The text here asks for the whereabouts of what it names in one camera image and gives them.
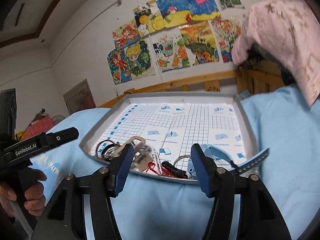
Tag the light blue cartoon bedsheet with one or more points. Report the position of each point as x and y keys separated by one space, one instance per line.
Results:
x=152 y=206

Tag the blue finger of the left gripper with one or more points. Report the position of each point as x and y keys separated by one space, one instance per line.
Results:
x=62 y=137

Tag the wooden bed frame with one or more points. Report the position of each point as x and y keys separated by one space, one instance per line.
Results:
x=261 y=77

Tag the pink floral blanket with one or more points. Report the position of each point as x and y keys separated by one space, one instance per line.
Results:
x=289 y=31

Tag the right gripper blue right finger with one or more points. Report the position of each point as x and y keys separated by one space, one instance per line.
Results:
x=259 y=216

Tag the black clip with key rings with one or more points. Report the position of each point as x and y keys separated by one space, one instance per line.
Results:
x=173 y=170

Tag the light blue smartwatch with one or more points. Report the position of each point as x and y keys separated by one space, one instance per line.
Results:
x=222 y=158

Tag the children's drawings on wall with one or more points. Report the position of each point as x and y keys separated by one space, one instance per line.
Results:
x=166 y=35

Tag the grey wall cabinet door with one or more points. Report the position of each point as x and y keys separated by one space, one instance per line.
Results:
x=79 y=98

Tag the wire fan guard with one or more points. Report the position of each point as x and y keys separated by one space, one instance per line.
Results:
x=57 y=119

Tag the person's left hand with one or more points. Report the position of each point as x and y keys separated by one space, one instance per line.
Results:
x=35 y=199

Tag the grey tray box lid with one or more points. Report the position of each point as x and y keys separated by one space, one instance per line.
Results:
x=171 y=122

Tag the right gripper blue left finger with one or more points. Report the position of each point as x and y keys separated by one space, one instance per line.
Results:
x=64 y=215

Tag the red checkered cloth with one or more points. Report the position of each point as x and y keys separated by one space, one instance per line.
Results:
x=43 y=125

